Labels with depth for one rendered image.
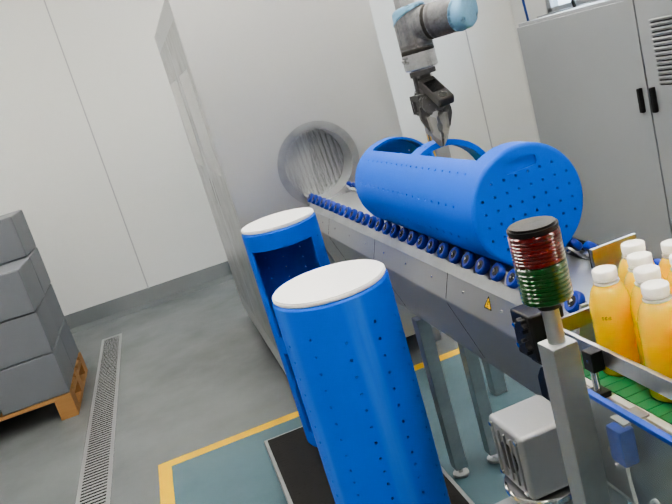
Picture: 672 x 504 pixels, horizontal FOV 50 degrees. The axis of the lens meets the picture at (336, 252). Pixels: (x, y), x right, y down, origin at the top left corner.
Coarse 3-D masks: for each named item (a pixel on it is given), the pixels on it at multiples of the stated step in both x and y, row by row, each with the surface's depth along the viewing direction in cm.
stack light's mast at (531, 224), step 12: (540, 216) 89; (552, 216) 88; (516, 228) 87; (528, 228) 86; (540, 228) 85; (552, 228) 85; (552, 312) 89; (552, 324) 90; (552, 336) 90; (564, 336) 90
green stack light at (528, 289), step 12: (564, 264) 86; (516, 276) 89; (528, 276) 87; (540, 276) 86; (552, 276) 86; (564, 276) 87; (528, 288) 87; (540, 288) 86; (552, 288) 86; (564, 288) 87; (528, 300) 88; (540, 300) 87; (552, 300) 87; (564, 300) 87
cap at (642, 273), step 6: (648, 264) 112; (636, 270) 111; (642, 270) 111; (648, 270) 110; (654, 270) 109; (636, 276) 111; (642, 276) 110; (648, 276) 109; (654, 276) 109; (660, 276) 110; (642, 282) 110
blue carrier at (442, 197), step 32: (384, 160) 217; (416, 160) 194; (448, 160) 176; (480, 160) 162; (512, 160) 158; (544, 160) 160; (384, 192) 212; (416, 192) 188; (448, 192) 169; (480, 192) 157; (512, 192) 160; (544, 192) 162; (576, 192) 164; (416, 224) 198; (448, 224) 173; (480, 224) 159; (576, 224) 165
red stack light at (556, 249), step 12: (516, 240) 86; (528, 240) 85; (540, 240) 85; (552, 240) 85; (516, 252) 87; (528, 252) 85; (540, 252) 85; (552, 252) 85; (564, 252) 87; (516, 264) 88; (528, 264) 86; (540, 264) 86; (552, 264) 85
